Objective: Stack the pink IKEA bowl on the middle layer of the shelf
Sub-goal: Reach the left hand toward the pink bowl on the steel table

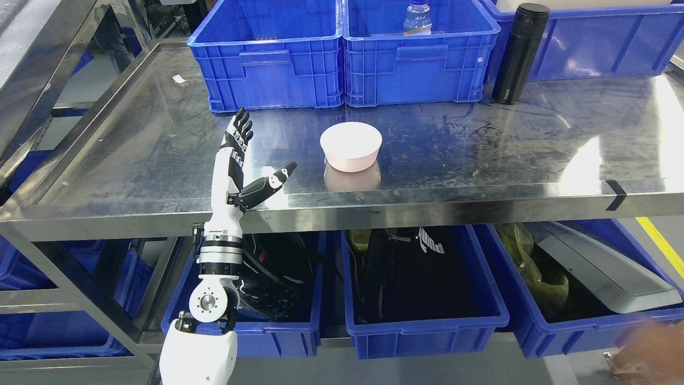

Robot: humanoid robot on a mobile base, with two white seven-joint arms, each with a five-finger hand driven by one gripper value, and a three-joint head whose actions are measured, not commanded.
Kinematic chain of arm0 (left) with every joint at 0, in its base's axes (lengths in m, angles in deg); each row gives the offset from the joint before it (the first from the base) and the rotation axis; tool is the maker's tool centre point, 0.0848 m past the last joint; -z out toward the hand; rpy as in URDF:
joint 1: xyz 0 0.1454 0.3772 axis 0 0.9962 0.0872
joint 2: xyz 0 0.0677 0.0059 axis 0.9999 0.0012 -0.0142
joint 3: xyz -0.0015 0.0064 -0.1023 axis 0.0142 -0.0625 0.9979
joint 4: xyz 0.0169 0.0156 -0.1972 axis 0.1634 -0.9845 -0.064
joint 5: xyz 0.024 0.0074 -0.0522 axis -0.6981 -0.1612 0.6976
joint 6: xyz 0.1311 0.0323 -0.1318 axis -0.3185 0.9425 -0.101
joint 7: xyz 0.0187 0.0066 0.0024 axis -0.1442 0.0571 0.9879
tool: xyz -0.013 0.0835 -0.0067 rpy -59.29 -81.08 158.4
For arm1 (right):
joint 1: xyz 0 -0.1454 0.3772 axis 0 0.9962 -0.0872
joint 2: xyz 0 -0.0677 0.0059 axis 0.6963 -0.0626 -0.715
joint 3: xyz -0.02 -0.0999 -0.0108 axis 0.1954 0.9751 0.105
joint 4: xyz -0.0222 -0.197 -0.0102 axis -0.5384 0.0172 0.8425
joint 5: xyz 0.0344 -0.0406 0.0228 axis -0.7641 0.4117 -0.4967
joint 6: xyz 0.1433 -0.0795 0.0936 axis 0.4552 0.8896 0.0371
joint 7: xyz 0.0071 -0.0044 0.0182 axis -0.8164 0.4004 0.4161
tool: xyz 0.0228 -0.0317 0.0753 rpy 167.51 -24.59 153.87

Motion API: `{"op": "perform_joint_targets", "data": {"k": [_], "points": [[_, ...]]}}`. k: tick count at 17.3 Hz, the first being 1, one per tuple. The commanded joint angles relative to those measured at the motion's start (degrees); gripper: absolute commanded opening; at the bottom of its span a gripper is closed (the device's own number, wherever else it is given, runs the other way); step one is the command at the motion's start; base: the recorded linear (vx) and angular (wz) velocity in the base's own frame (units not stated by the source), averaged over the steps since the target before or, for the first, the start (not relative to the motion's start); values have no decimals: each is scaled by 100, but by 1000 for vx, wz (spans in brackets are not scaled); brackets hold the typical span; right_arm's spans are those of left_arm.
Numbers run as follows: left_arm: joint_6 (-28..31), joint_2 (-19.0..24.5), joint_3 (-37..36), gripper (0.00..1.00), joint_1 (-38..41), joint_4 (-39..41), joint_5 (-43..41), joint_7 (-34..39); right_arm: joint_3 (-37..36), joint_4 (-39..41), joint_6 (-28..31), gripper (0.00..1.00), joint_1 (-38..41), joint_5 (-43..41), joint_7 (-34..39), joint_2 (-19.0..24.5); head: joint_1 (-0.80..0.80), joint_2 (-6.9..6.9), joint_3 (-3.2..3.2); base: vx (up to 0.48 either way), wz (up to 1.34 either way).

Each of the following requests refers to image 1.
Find black helmet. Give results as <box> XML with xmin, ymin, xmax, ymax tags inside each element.
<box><xmin>235</xmin><ymin>233</ymin><xmax>314</xmax><ymax>322</ymax></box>

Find blue bin with grey panel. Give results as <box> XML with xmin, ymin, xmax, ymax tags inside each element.
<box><xmin>472</xmin><ymin>219</ymin><xmax>683</xmax><ymax>358</ymax></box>

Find black backpack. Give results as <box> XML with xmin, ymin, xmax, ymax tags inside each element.
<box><xmin>347</xmin><ymin>226</ymin><xmax>477</xmax><ymax>324</ymax></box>

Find blue crate top left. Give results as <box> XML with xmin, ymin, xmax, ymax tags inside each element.
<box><xmin>186</xmin><ymin>1</ymin><xmax>344</xmax><ymax>113</ymax></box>

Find blue crate top right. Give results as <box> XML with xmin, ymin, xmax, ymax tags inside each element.
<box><xmin>480</xmin><ymin>0</ymin><xmax>684</xmax><ymax>82</ymax></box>

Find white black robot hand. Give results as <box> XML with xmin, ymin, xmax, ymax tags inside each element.
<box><xmin>204</xmin><ymin>107</ymin><xmax>298</xmax><ymax>240</ymax></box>

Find grey plastic panel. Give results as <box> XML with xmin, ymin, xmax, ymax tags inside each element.
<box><xmin>524</xmin><ymin>221</ymin><xmax>682</xmax><ymax>314</ymax></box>

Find blue bin with backpack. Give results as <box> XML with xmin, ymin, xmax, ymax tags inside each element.
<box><xmin>339</xmin><ymin>225</ymin><xmax>510</xmax><ymax>360</ymax></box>

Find blue bin with helmet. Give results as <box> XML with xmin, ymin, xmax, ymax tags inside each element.
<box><xmin>160</xmin><ymin>231</ymin><xmax>328</xmax><ymax>358</ymax></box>

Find yellow plastic bag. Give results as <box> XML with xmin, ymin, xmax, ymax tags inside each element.
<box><xmin>494</xmin><ymin>222</ymin><xmax>570</xmax><ymax>319</ymax></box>

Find blue crate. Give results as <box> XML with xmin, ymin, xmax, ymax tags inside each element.
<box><xmin>480</xmin><ymin>0</ymin><xmax>684</xmax><ymax>82</ymax></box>
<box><xmin>186</xmin><ymin>1</ymin><xmax>344</xmax><ymax>113</ymax></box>
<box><xmin>341</xmin><ymin>1</ymin><xmax>501</xmax><ymax>107</ymax></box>

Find blue crate top middle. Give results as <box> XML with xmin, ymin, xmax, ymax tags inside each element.
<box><xmin>341</xmin><ymin>1</ymin><xmax>501</xmax><ymax>107</ymax></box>

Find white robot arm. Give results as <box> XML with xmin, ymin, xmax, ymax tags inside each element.
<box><xmin>157</xmin><ymin>224</ymin><xmax>243</xmax><ymax>384</ymax></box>

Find clear water bottle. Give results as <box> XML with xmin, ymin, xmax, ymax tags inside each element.
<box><xmin>403</xmin><ymin>1</ymin><xmax>432</xmax><ymax>36</ymax></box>

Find black thermos bottle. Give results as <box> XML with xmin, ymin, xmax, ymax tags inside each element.
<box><xmin>492</xmin><ymin>3</ymin><xmax>550</xmax><ymax>105</ymax></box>

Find pink ikea bowl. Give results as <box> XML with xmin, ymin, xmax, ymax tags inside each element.
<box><xmin>320</xmin><ymin>121</ymin><xmax>383</xmax><ymax>173</ymax></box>

